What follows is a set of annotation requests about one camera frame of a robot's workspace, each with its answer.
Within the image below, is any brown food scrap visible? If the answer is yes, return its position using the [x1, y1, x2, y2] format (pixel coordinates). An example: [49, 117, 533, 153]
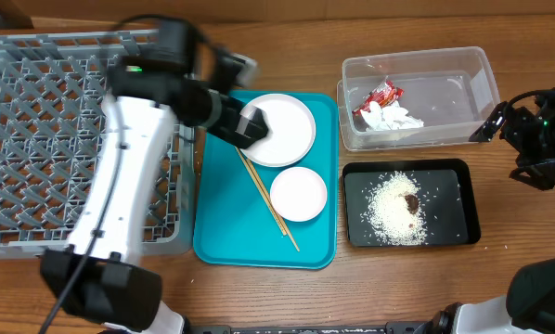
[404, 194, 419, 215]

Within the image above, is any small pink-white bowl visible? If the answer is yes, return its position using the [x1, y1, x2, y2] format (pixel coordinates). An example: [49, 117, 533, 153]
[270, 167, 328, 223]

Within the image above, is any grey dishwasher rack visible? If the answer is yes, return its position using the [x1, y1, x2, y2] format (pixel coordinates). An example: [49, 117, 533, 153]
[0, 28, 202, 260]

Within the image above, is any white napkin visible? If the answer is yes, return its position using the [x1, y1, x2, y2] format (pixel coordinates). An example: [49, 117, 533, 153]
[360, 102, 424, 131]

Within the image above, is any black waste tray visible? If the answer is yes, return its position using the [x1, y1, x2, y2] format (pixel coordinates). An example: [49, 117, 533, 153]
[342, 159, 481, 247]

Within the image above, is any clear plastic waste bin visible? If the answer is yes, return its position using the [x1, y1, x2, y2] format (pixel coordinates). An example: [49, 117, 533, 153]
[337, 46, 499, 151]

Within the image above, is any teal plastic tray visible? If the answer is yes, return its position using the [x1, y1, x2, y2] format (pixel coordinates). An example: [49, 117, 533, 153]
[193, 93, 339, 270]

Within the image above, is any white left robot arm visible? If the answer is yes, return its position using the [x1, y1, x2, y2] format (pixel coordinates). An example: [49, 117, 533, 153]
[40, 16, 269, 333]

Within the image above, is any pile of white rice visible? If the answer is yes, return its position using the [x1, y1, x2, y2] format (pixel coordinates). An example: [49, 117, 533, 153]
[358, 171, 432, 246]

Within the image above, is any red snack wrapper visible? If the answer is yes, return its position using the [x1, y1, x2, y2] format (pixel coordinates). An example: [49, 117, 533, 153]
[352, 79, 405, 116]

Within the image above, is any wooden chopstick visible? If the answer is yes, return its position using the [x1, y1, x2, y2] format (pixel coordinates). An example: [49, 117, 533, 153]
[235, 148, 300, 251]
[244, 159, 287, 236]

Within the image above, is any large white round plate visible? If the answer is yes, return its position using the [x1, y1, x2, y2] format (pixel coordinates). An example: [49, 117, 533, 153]
[242, 94, 316, 167]

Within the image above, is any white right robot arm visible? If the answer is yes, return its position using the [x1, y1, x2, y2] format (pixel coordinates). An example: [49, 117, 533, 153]
[415, 87, 555, 333]

